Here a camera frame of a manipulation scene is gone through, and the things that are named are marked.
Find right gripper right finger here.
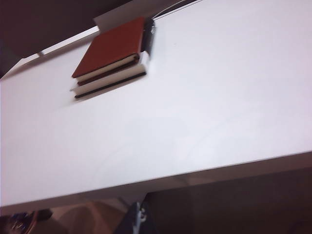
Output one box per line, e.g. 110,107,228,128
131,201,148,234

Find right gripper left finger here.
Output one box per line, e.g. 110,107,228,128
0,209,53,234

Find red leather-cover book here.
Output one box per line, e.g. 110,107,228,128
71,16,147,86

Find black and white book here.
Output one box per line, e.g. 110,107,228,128
70,20,158,99

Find white cable tray flap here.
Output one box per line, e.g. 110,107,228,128
94,0,204,32

